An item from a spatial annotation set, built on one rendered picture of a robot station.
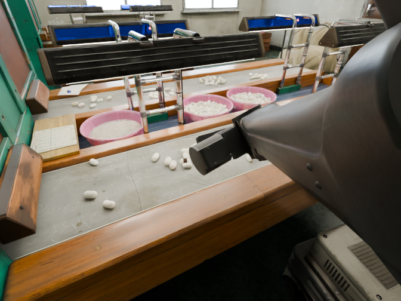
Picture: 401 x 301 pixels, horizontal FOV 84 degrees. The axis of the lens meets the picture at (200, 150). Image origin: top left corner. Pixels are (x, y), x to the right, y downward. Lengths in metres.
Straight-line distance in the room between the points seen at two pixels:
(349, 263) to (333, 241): 0.08
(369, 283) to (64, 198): 0.95
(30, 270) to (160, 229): 0.26
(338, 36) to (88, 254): 1.08
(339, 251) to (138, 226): 0.70
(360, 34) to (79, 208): 1.21
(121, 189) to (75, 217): 0.13
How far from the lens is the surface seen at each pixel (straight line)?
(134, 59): 0.63
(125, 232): 0.56
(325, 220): 1.73
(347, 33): 1.15
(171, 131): 0.89
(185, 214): 0.57
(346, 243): 1.01
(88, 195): 0.69
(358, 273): 0.96
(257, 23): 1.53
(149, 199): 0.65
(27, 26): 3.25
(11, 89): 1.06
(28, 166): 0.74
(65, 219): 0.68
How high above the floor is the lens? 1.20
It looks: 35 degrees down
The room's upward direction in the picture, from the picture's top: straight up
